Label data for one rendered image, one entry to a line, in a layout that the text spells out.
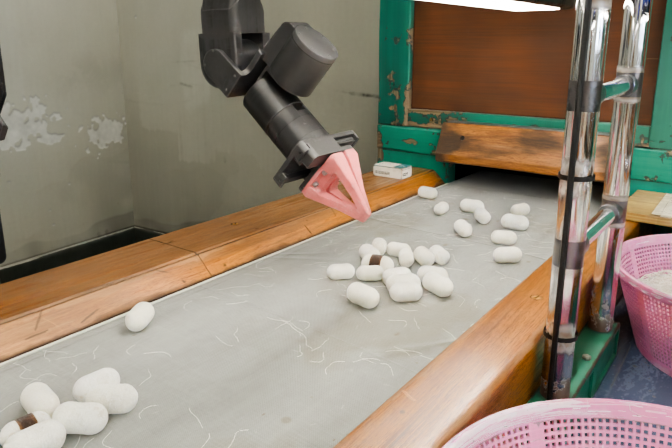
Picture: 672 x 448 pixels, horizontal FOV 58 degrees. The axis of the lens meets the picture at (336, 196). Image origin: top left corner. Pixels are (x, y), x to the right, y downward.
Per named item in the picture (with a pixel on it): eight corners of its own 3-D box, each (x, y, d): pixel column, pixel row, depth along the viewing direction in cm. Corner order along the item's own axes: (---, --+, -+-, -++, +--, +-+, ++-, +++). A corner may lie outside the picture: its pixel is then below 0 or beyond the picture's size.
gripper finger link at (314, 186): (406, 190, 69) (356, 132, 72) (372, 204, 64) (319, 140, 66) (373, 226, 73) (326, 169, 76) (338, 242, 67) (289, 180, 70)
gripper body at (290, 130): (363, 140, 72) (326, 96, 74) (309, 153, 64) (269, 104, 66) (335, 176, 75) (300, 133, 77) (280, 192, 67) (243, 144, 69)
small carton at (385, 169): (372, 175, 109) (373, 164, 108) (383, 172, 111) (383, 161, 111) (401, 179, 105) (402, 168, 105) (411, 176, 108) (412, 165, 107)
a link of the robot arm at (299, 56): (245, 62, 79) (198, 65, 72) (290, -10, 73) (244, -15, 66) (303, 127, 76) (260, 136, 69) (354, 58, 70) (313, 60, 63)
